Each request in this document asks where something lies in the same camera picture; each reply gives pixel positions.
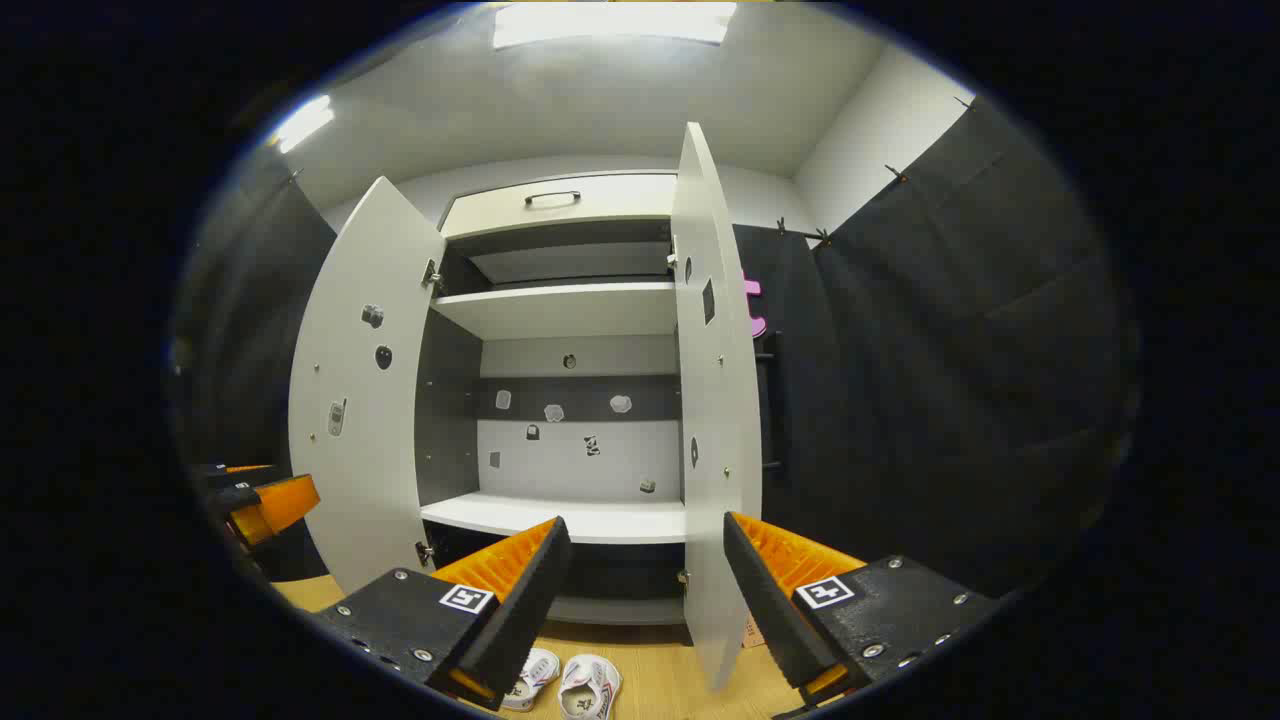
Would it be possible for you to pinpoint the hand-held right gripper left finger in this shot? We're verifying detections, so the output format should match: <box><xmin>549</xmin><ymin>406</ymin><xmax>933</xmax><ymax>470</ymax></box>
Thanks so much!
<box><xmin>305</xmin><ymin>515</ymin><xmax>573</xmax><ymax>713</ymax></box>

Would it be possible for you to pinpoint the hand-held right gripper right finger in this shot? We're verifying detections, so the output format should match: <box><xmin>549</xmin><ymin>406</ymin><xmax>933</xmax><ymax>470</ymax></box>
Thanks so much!
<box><xmin>722</xmin><ymin>511</ymin><xmax>1001</xmax><ymax>706</ymax></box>

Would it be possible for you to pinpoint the white sneaker shoe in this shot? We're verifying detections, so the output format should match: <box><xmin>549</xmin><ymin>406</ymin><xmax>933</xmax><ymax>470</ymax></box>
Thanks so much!
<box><xmin>557</xmin><ymin>654</ymin><xmax>623</xmax><ymax>720</ymax></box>
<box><xmin>500</xmin><ymin>647</ymin><xmax>562</xmax><ymax>713</ymax></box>

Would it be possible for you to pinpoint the white shoe cabinet door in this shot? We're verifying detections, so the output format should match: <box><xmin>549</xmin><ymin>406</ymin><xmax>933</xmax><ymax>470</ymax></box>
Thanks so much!
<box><xmin>670</xmin><ymin>122</ymin><xmax>764</xmax><ymax>693</ymax></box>
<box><xmin>288</xmin><ymin>176</ymin><xmax>448</xmax><ymax>598</ymax></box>

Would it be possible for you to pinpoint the white shoe cabinet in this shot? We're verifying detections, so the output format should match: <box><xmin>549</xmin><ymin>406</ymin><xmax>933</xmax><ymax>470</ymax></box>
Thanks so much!
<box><xmin>415</xmin><ymin>170</ymin><xmax>763</xmax><ymax>627</ymax></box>

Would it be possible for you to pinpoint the white cabinet shelf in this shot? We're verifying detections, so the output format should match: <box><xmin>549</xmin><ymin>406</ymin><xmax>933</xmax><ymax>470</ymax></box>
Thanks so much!
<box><xmin>420</xmin><ymin>491</ymin><xmax>691</xmax><ymax>546</ymax></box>
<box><xmin>430</xmin><ymin>281</ymin><xmax>681</xmax><ymax>342</ymax></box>

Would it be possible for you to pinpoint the white cabinet drawer front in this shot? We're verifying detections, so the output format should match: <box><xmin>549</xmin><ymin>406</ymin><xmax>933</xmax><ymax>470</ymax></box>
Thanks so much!
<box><xmin>440</xmin><ymin>172</ymin><xmax>682</xmax><ymax>240</ymax></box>

